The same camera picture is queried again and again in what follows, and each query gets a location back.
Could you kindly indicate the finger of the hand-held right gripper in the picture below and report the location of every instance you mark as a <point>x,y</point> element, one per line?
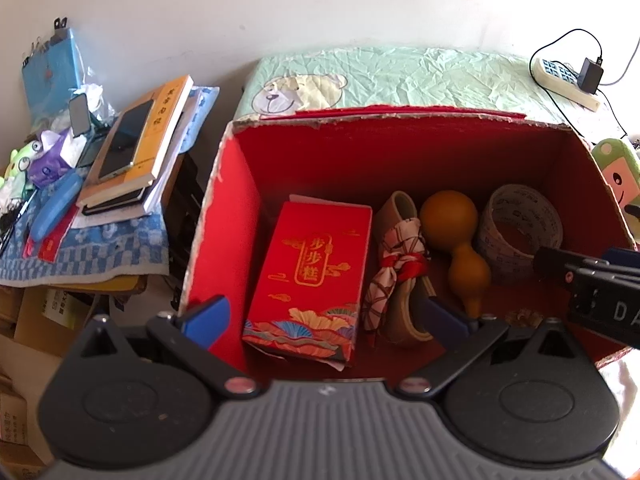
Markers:
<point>555,260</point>
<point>622,257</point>

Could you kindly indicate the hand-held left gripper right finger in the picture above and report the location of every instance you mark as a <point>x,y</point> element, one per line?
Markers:
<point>447,320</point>

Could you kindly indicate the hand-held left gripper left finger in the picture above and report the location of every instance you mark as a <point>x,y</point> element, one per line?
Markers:
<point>205,320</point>

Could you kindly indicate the printed tape roll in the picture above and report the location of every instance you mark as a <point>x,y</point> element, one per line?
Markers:
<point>510,255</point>

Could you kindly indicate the pine cone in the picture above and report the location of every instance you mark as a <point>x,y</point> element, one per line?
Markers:
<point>522,317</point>

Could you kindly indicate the beige shoe with patterned cloth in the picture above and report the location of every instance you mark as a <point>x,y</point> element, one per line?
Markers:
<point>400,240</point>

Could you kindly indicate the brown gourd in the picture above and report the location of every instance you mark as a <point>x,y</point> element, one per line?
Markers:
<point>447,215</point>

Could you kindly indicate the small red gift box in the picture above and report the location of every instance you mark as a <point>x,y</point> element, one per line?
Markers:
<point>310,285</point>

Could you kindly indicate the large red cardboard box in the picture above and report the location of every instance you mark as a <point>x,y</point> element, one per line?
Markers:
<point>400,160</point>

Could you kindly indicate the green plush toy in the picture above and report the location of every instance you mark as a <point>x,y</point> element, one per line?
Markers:
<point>620,170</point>

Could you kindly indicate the blue checked towel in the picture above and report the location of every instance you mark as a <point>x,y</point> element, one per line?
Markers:
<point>100,250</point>

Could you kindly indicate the dark notebook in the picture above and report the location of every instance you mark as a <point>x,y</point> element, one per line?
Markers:
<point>115,202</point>

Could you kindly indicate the red packet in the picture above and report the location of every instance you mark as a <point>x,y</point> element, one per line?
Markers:
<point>50,240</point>

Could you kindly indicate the black power adapter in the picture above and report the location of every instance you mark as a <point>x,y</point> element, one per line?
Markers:
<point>591,76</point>

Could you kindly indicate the white power strip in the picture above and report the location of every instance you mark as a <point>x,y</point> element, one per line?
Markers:
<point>550,75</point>

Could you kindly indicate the black smartphone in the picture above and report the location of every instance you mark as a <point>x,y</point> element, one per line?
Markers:
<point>125,140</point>

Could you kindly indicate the white paper stack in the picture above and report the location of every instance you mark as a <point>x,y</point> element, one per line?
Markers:
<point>195,120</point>

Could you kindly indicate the yellow book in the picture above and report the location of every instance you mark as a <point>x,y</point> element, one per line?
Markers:
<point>167,115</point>

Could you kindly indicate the purple toy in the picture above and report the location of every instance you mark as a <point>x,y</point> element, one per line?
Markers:
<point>50,162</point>

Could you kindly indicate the small grey phone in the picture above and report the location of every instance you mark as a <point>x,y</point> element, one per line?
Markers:
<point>80,116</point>

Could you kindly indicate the printed bear blanket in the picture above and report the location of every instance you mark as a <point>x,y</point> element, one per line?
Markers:
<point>400,75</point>

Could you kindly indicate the green frog toy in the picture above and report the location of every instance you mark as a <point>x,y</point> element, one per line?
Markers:
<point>20,165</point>

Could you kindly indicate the blue paper bag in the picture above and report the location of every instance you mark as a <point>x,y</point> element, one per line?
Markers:
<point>50,75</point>

